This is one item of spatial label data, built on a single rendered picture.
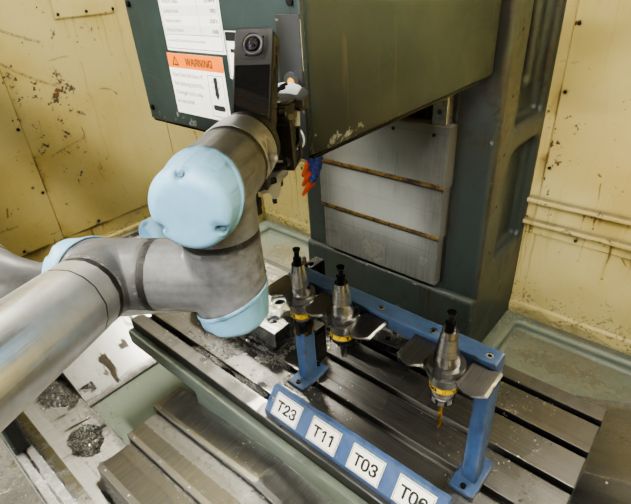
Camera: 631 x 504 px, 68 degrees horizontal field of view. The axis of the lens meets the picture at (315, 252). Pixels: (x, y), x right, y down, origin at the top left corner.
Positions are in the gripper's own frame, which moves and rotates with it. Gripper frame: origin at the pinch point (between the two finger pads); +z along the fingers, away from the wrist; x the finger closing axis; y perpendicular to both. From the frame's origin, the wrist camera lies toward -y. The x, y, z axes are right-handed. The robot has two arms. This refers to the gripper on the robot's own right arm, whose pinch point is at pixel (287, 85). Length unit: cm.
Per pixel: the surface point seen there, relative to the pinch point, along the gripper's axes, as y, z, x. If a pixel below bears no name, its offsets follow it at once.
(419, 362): 44.0, -6.8, 20.4
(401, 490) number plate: 72, -13, 19
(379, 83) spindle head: 3.3, 15.4, 11.6
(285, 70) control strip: -1.6, 2.2, -0.7
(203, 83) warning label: 2.1, 12.4, -18.2
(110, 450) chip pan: 101, 5, -63
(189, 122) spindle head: 9.8, 15.8, -24.0
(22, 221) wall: 57, 59, -117
